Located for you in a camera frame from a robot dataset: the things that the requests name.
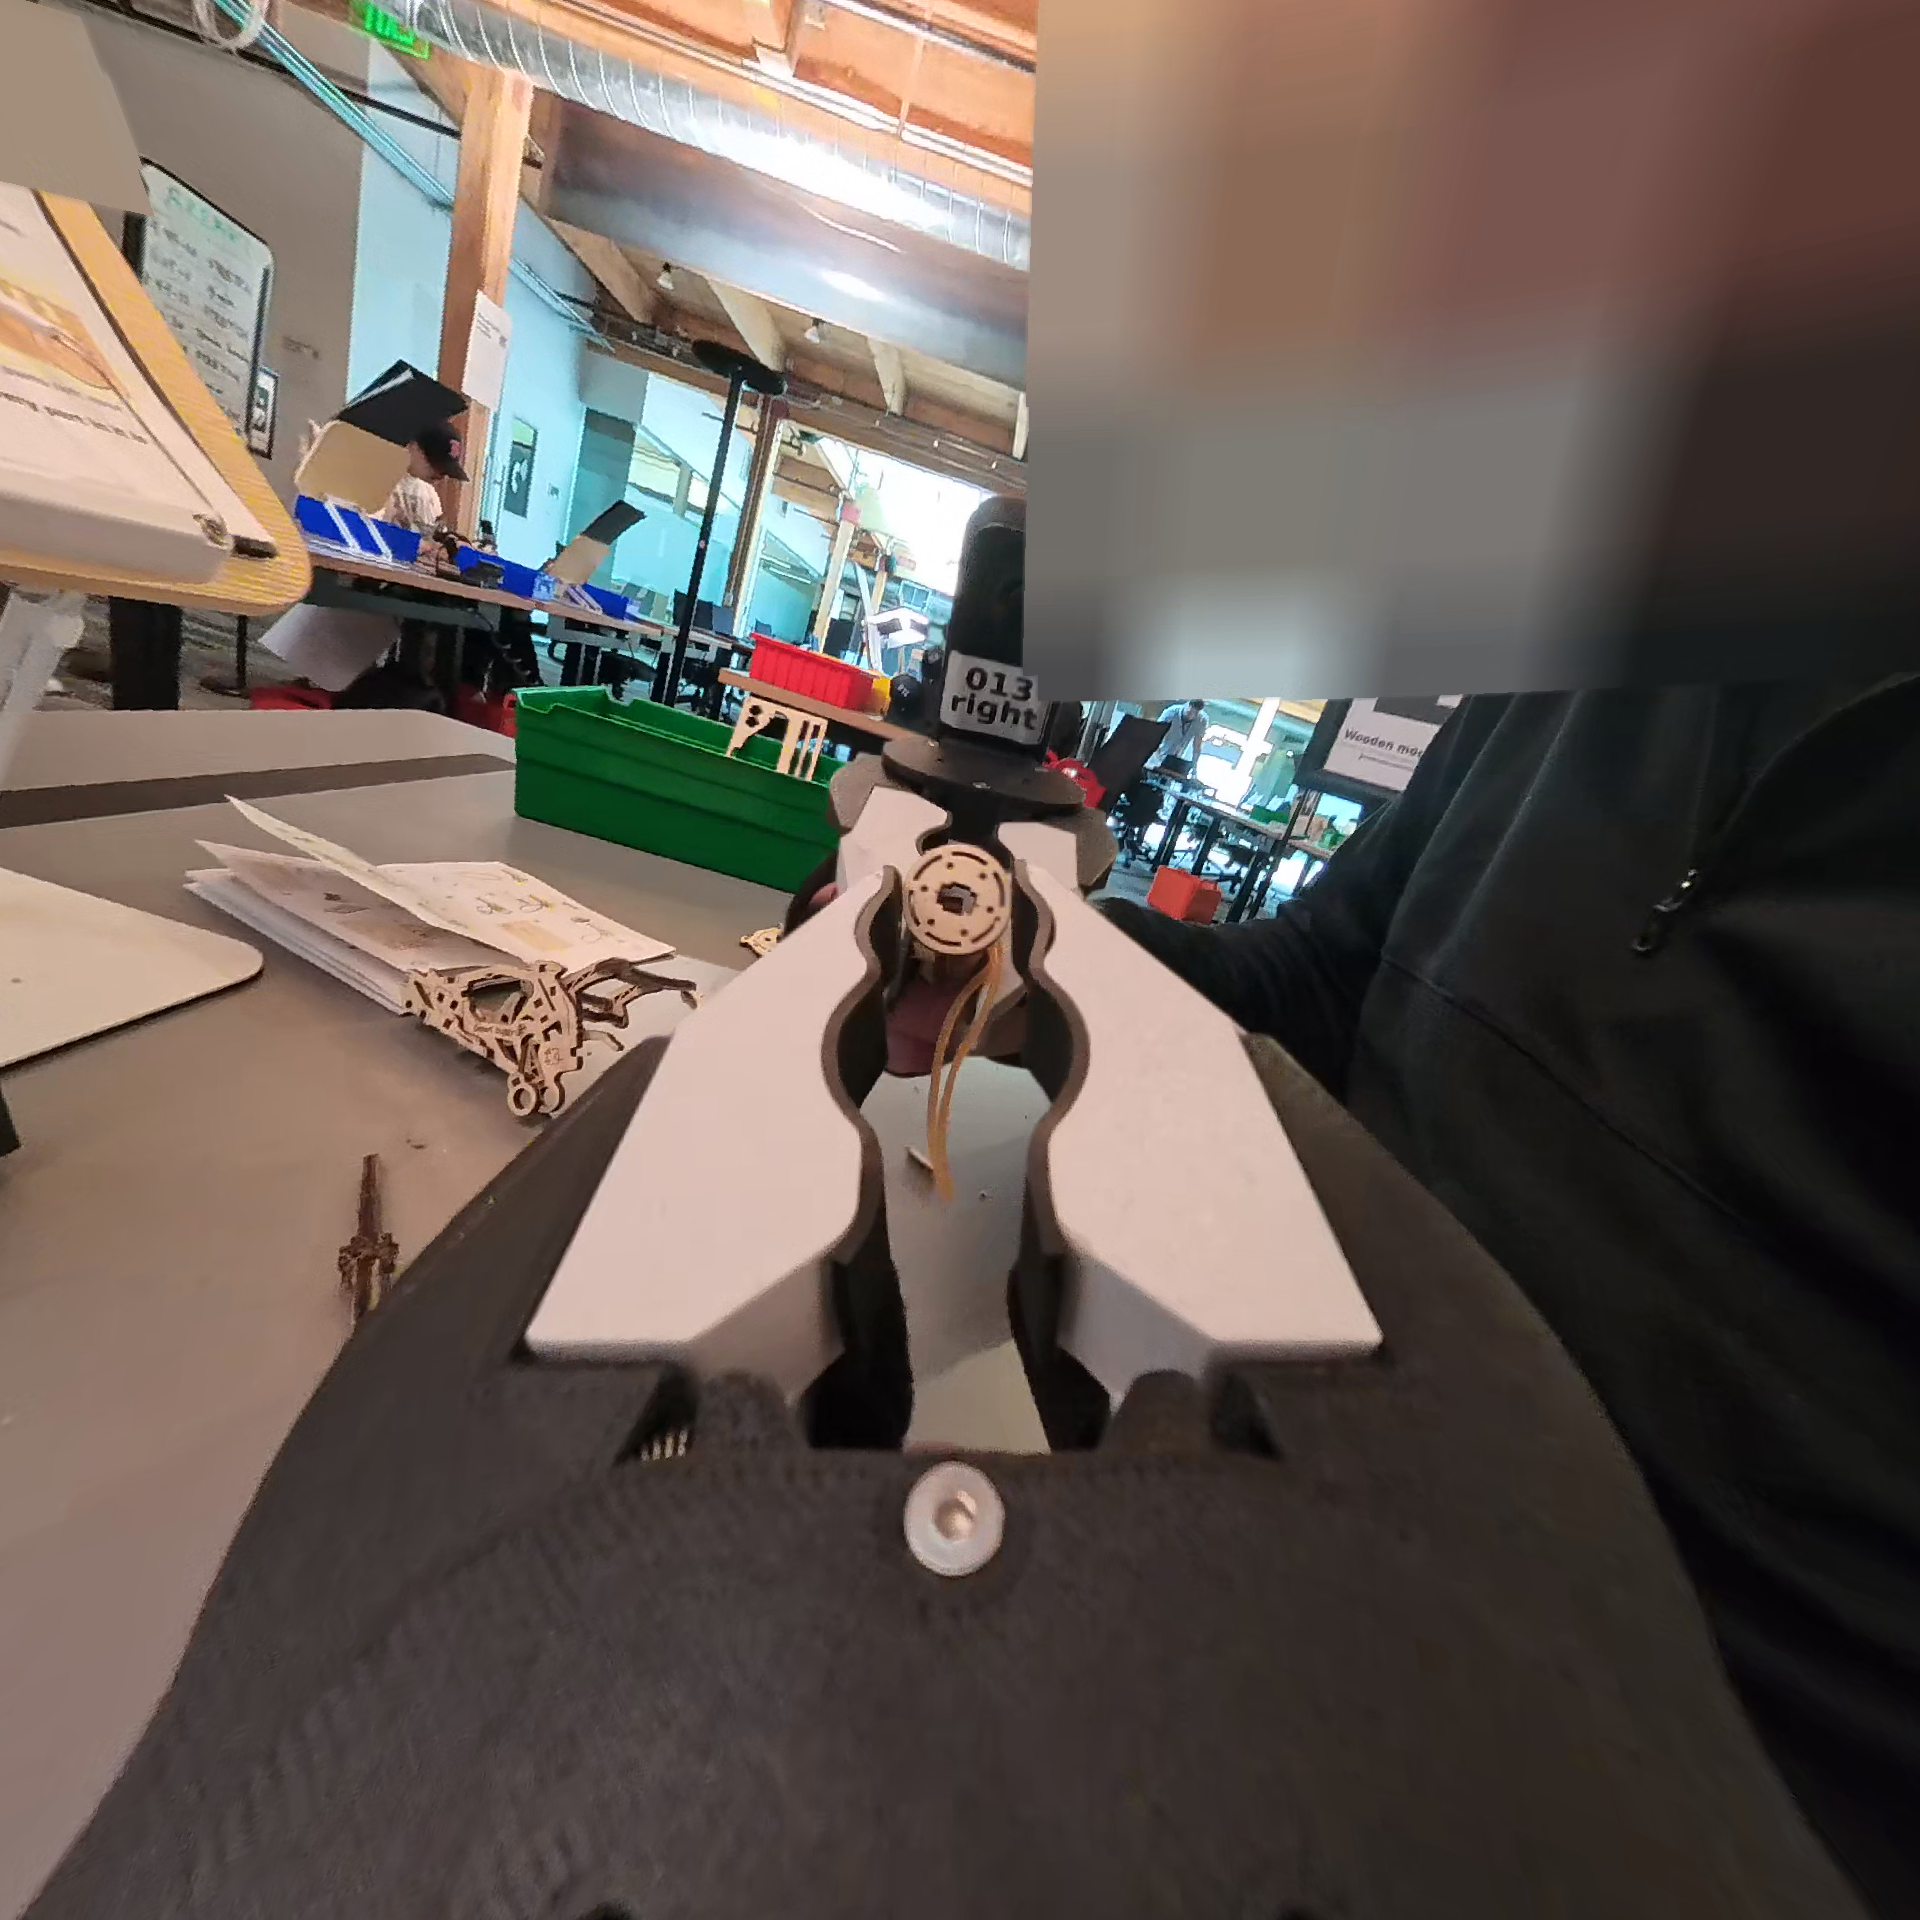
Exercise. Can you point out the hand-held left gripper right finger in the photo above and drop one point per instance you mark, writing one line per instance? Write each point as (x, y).
(1200, 1201)

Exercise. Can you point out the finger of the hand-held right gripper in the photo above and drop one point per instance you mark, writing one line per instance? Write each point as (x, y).
(885, 832)
(1051, 854)

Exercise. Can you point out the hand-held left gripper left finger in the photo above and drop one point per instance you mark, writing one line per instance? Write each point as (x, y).
(704, 1184)

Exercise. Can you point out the round wooden wheel disc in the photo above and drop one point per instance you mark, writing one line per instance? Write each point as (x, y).
(930, 922)

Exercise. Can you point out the tan rubber band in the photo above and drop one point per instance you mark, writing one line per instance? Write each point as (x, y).
(940, 1110)

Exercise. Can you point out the person's right forearm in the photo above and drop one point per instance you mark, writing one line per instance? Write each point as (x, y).
(1274, 975)

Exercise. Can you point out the wooden buggy model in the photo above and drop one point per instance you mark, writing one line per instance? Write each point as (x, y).
(450, 993)

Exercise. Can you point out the person's right hand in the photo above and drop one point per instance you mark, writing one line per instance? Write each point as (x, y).
(908, 1034)

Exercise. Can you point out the small red crate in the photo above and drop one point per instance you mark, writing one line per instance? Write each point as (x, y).
(1185, 896)

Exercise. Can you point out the red plastic bin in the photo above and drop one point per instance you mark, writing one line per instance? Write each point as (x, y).
(810, 674)

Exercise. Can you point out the green plastic bin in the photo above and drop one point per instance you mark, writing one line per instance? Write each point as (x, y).
(661, 824)

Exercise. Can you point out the framed marker sign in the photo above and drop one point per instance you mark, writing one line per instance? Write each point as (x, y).
(1365, 750)

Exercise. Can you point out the dark wooden gear axle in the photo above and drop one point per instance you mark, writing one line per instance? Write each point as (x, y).
(369, 1244)

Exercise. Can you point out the open instruction booklet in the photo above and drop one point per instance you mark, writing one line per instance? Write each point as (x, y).
(450, 900)

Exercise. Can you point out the background wooden table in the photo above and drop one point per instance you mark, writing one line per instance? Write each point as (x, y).
(450, 582)

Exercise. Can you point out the blue plastic crate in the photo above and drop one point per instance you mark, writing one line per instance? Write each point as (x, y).
(360, 533)

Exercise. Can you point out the wooden pillar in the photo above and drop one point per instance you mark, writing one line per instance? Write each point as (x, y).
(481, 224)

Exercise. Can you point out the white mat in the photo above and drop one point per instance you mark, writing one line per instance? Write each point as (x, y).
(90, 961)

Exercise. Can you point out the leftover plywood sheet frame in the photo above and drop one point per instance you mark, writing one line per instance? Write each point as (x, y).
(750, 735)

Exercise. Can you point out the silver ventilation duct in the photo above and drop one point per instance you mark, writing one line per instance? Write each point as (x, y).
(674, 83)

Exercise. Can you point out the white wall board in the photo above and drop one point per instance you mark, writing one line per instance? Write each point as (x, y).
(211, 300)

